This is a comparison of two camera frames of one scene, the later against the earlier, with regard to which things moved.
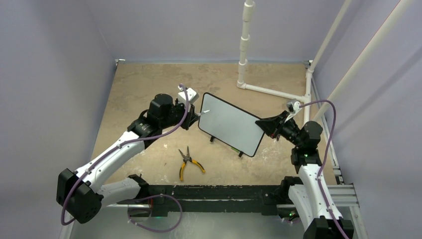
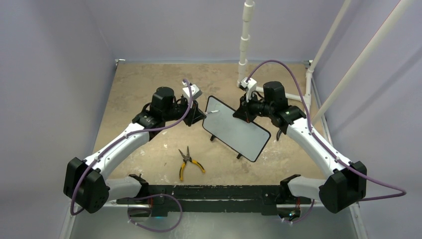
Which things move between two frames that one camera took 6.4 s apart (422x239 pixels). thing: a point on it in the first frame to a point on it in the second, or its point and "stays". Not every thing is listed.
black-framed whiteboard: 233,125 stays
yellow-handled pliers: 187,158 stays
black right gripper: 273,126 to 244,112
